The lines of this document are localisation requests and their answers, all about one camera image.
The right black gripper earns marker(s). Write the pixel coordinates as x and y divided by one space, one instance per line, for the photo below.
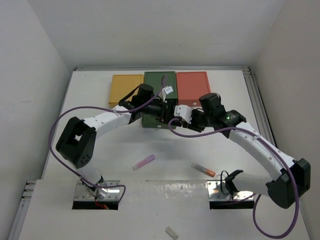
192 126

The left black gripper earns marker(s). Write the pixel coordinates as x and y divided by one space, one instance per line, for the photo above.
165 114

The red drawer box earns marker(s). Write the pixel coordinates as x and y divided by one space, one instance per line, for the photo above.
191 86

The orange capped glue stick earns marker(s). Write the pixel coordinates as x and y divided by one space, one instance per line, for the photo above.
203 169

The yellow drawer box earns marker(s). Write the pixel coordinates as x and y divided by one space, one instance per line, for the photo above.
122 85

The lilac glue stick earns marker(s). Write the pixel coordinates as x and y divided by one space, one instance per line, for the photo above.
143 162

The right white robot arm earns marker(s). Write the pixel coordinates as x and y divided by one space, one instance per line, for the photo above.
289 178

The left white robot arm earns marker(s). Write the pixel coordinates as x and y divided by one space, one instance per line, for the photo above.
77 142

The small white eraser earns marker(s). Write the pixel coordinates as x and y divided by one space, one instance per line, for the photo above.
171 233

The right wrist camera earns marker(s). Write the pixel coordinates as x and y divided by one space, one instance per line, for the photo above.
184 112

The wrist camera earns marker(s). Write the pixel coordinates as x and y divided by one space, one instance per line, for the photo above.
184 112
167 90

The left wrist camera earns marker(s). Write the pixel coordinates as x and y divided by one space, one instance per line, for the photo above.
167 90

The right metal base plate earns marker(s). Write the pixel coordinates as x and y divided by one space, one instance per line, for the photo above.
217 192

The metal base plate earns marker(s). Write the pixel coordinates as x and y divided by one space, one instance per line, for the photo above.
108 191
217 192

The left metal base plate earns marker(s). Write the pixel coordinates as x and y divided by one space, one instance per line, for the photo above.
108 191

